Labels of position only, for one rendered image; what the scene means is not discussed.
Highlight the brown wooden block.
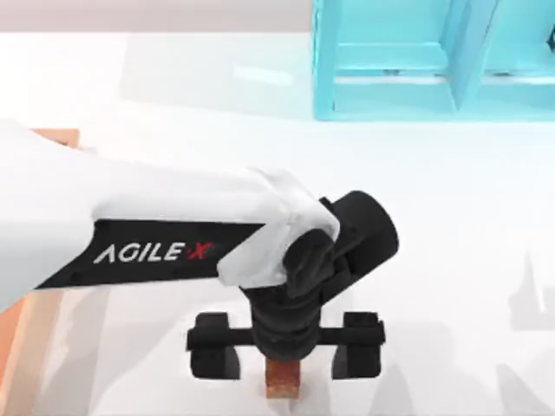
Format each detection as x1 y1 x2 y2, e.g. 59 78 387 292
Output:
264 355 302 400

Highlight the shallow salmon-coloured box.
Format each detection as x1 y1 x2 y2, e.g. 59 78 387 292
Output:
0 127 82 416

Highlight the light blue rack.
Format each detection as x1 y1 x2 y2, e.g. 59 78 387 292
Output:
310 0 555 123

